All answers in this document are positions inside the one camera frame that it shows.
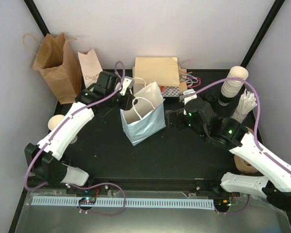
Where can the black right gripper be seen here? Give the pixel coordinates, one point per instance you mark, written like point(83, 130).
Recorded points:
point(171, 115)

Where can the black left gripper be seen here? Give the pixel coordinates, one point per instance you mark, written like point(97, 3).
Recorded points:
point(126, 105)

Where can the light blue paper bag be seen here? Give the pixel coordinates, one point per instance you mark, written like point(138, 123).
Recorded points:
point(146, 117)

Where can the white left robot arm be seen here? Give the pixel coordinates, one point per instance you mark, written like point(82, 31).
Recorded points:
point(46, 159)

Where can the paper cup near left arm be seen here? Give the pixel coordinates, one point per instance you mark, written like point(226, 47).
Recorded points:
point(54, 121)

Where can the right stack black lids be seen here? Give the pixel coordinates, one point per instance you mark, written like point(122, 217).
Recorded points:
point(211, 98)

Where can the pink cream paper bag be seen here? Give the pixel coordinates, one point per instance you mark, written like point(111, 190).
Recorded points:
point(90, 67)

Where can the flat tan paper bag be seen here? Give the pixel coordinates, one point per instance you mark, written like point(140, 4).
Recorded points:
point(162, 70)

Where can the stack of white paper cups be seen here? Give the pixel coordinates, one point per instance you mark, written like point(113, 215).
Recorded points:
point(231, 88)

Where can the bundle of white straws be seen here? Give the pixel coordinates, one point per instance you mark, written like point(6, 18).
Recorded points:
point(247, 103)

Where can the brown kraft paper bag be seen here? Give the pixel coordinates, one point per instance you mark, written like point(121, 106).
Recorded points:
point(57, 63)

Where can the small lit circuit board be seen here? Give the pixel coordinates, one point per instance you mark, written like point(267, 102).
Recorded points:
point(87, 200)

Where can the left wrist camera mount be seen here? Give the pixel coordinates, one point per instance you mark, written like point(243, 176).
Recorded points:
point(127, 86)

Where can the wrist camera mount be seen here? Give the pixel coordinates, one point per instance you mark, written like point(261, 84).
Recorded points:
point(127, 86)
point(187, 96)

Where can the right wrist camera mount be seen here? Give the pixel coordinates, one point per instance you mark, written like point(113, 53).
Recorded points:
point(187, 96)

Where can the flat bags with coloured handles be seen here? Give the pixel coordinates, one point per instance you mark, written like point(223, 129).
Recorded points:
point(186, 79)

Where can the light blue slotted cable duct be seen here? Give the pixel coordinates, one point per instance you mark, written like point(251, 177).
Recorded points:
point(128, 202)

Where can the black left frame post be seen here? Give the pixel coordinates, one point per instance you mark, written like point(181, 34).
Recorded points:
point(37, 17)

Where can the black frame post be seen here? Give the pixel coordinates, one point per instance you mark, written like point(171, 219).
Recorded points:
point(37, 17)
point(276, 6)

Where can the black right frame post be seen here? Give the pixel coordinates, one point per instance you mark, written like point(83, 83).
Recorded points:
point(276, 6)

